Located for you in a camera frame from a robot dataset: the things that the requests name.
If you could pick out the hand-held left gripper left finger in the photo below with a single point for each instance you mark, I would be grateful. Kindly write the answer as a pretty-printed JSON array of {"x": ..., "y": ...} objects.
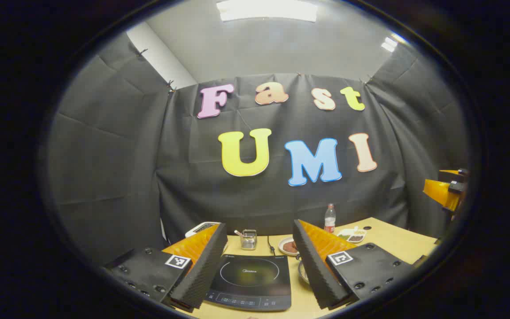
[{"x": 208, "y": 266}]

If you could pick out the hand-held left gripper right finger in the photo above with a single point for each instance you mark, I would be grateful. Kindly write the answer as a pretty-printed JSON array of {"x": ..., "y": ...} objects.
[{"x": 314, "y": 270}]

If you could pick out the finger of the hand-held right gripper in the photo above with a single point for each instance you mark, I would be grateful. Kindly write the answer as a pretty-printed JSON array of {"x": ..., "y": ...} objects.
[{"x": 441, "y": 192}]

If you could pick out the black induction cooktop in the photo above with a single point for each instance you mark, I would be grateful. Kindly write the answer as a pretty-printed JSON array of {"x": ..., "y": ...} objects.
[{"x": 250, "y": 290}]

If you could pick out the brown meat patty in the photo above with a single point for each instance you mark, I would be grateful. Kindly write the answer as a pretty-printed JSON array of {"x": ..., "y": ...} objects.
[{"x": 289, "y": 246}]

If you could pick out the white toaster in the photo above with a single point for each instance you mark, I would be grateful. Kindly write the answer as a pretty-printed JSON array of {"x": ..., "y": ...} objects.
[{"x": 199, "y": 229}]

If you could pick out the white round plate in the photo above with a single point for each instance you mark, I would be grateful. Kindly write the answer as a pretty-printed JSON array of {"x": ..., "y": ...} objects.
[{"x": 281, "y": 249}]

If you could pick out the clear plastic bottle red label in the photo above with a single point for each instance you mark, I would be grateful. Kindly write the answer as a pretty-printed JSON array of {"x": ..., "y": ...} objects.
[{"x": 330, "y": 221}]

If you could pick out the white divided dish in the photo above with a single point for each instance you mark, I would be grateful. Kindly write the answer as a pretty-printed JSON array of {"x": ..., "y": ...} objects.
[{"x": 352, "y": 235}]

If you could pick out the black backdrop cloth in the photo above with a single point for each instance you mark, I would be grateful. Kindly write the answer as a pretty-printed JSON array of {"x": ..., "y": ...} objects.
[{"x": 259, "y": 199}]

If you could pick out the small ceiling light panel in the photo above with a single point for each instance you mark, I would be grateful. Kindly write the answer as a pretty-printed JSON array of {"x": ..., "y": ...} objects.
[{"x": 392, "y": 43}]

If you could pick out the large ceiling light panel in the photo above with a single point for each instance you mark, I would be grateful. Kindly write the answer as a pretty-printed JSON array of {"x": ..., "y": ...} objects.
[{"x": 266, "y": 11}]

